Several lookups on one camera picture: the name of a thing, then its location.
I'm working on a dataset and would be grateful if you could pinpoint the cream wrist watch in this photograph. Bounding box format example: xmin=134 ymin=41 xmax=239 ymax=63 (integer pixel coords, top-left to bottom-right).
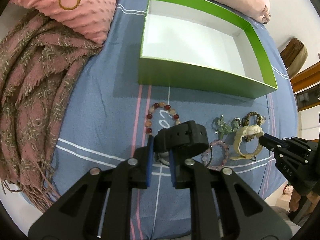
xmin=230 ymin=125 xmax=264 ymax=161

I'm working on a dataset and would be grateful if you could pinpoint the brown wooden bead bracelet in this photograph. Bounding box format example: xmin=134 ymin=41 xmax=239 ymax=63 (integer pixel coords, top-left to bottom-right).
xmin=241 ymin=111 xmax=267 ymax=142

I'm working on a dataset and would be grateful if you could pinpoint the black wrist watch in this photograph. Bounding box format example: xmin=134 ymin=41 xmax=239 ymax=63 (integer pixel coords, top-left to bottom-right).
xmin=153 ymin=120 xmax=209 ymax=158

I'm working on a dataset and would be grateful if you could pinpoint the red orange bead bracelet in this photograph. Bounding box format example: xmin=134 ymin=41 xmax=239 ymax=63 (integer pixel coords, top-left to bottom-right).
xmin=144 ymin=101 xmax=182 ymax=134

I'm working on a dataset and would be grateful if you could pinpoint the person hand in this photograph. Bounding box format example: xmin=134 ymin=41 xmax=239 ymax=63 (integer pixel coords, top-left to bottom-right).
xmin=289 ymin=189 xmax=320 ymax=215

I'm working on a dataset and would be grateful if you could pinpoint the wooden furniture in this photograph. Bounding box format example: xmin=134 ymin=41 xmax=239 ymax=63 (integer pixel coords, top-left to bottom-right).
xmin=291 ymin=62 xmax=319 ymax=112

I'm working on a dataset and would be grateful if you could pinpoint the blue striped bed sheet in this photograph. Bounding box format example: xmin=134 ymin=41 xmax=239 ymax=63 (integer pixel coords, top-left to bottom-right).
xmin=23 ymin=0 xmax=299 ymax=240

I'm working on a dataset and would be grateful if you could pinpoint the brown wooden chair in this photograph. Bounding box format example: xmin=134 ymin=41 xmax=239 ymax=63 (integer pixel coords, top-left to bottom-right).
xmin=280 ymin=37 xmax=308 ymax=79

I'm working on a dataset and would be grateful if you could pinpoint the green cardboard box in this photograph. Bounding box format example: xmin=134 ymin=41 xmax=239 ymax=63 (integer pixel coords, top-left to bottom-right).
xmin=138 ymin=0 xmax=278 ymax=99

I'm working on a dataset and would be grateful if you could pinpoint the pink woven fringed scarf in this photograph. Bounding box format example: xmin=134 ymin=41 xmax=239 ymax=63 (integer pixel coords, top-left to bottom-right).
xmin=1 ymin=10 xmax=102 ymax=212

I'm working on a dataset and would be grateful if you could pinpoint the pink dotted pillow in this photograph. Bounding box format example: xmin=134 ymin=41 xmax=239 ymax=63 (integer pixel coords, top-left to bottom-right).
xmin=11 ymin=0 xmax=117 ymax=44

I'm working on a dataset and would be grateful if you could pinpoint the small beaded ring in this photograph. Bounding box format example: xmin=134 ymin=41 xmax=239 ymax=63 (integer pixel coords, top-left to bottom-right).
xmin=231 ymin=117 xmax=242 ymax=131

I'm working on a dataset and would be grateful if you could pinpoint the pink purple bead bracelet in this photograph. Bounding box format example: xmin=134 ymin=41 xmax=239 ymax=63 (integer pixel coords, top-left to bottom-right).
xmin=201 ymin=139 xmax=230 ymax=168

